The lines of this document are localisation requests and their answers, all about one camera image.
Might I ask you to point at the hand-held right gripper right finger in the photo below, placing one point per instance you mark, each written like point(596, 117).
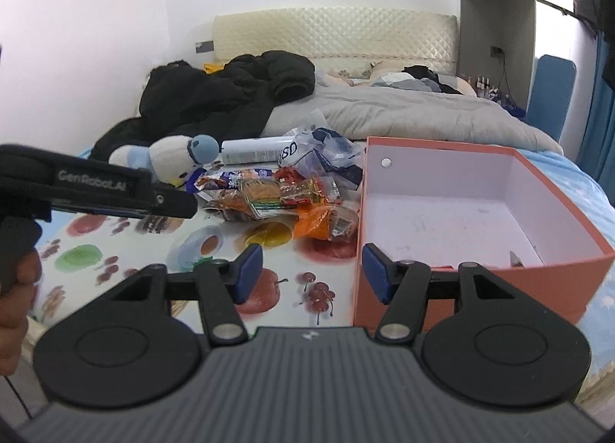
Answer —
point(377, 275)

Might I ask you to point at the blue curtain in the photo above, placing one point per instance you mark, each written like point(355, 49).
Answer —
point(600, 126)

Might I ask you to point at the blue snack packet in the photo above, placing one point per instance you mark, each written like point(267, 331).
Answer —
point(230, 179)

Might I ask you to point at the clear plastic bag blue print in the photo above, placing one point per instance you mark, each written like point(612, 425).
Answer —
point(326, 155)

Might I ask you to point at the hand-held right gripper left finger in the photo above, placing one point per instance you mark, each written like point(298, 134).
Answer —
point(250, 272)

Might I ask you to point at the grey blanket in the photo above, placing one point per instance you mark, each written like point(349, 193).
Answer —
point(408, 116)

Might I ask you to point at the white cylindrical tube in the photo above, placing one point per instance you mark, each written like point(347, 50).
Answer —
point(254, 149)

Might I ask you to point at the cream quilted headboard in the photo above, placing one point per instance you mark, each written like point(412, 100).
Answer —
point(336, 35)

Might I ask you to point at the pile of snack packets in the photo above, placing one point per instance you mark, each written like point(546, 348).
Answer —
point(307, 207)

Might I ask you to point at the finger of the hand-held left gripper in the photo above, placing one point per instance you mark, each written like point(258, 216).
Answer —
point(175, 205)

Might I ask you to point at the food printed mat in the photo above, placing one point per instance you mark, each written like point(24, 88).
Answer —
point(144, 251)

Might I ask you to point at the grey and black clothes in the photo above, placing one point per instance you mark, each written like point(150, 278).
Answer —
point(423, 80)

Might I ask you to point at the blue chair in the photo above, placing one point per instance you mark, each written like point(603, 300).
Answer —
point(550, 97)

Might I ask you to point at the black jacket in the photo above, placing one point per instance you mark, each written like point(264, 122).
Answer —
point(216, 92)

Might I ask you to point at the group of small bottles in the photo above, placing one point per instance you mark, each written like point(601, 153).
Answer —
point(490, 90)

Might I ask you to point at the light blue bed sheet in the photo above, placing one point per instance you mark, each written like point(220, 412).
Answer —
point(576, 183)

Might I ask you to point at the pink cardboard box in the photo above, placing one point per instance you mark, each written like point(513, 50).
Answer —
point(447, 222)

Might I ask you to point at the yellow item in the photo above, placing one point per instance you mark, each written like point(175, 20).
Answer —
point(214, 68)

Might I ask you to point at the white and blue plush bird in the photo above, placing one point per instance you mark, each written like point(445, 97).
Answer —
point(168, 157)

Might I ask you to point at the person's left hand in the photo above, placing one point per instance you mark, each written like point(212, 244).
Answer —
point(17, 318)

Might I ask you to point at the wall socket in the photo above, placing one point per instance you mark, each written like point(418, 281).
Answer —
point(496, 51)

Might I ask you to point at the grey wall plate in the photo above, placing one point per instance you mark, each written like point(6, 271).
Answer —
point(204, 46)

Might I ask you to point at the clear packet of orange snack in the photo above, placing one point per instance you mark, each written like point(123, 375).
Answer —
point(250, 205)

